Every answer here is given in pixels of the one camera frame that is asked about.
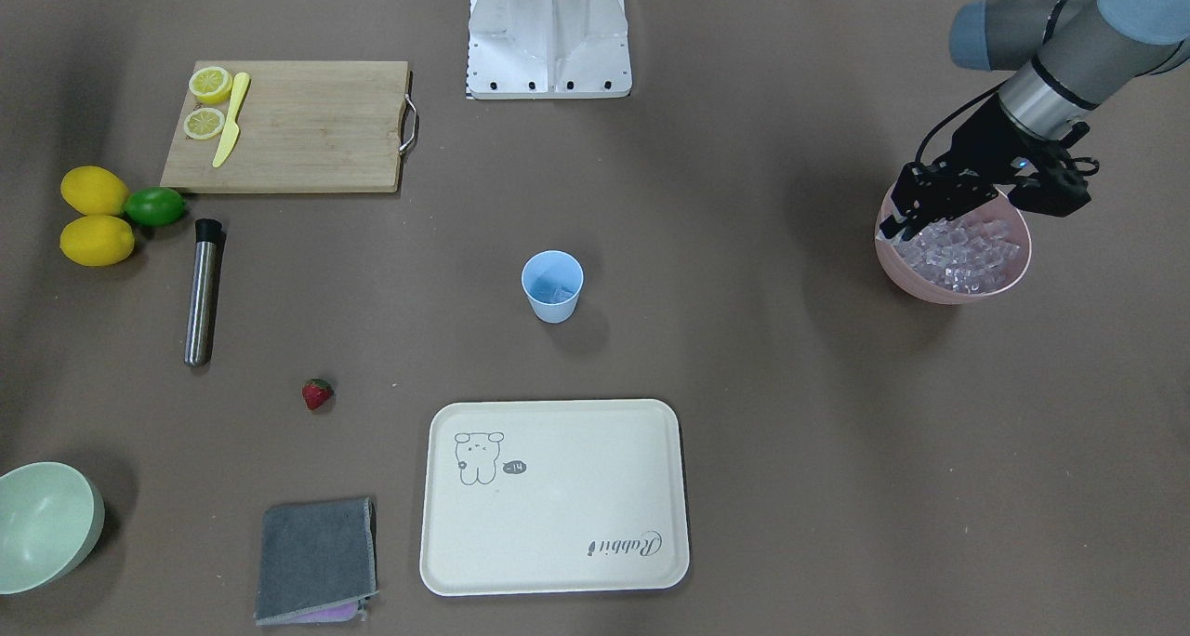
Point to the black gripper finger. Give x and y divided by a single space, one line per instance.
920 196

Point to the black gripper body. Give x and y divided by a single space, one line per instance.
987 145

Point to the red strawberry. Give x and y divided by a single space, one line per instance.
316 392

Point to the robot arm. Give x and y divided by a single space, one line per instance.
1064 59

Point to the clear ice cubes pile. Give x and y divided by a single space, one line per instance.
966 256

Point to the ice cubes in cup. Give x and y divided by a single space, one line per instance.
549 293

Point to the light blue plastic cup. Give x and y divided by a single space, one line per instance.
552 281

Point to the pink bowl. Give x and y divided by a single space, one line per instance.
899 272

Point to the cream rabbit tray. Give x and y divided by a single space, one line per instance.
553 497

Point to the bamboo cutting board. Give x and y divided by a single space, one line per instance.
306 126

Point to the yellow plastic knife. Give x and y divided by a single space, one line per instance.
230 133

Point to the grey folded cloth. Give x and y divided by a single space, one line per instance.
317 563

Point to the steel muddler black tip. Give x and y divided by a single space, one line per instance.
197 345

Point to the lower lemon half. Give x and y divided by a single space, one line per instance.
203 123

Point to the green lime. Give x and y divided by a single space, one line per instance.
155 207

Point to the lower yellow lemon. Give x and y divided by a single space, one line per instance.
97 240

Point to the yellow lemon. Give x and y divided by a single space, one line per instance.
92 191
97 240

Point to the upper yellow lemon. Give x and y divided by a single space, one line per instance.
92 191

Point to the mint green bowl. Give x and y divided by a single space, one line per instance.
51 518

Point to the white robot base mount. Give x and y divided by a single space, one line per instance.
548 49

